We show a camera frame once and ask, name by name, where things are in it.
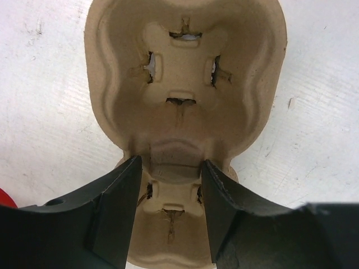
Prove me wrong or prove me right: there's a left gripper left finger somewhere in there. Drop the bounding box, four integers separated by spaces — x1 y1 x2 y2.
1 156 142 268

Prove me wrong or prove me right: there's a brown pulp cup carrier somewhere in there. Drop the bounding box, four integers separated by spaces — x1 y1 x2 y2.
84 1 287 268

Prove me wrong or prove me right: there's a red cup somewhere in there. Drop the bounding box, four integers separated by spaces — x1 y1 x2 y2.
0 189 17 208

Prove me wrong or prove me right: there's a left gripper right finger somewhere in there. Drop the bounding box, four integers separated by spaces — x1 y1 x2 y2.
201 160 358 268

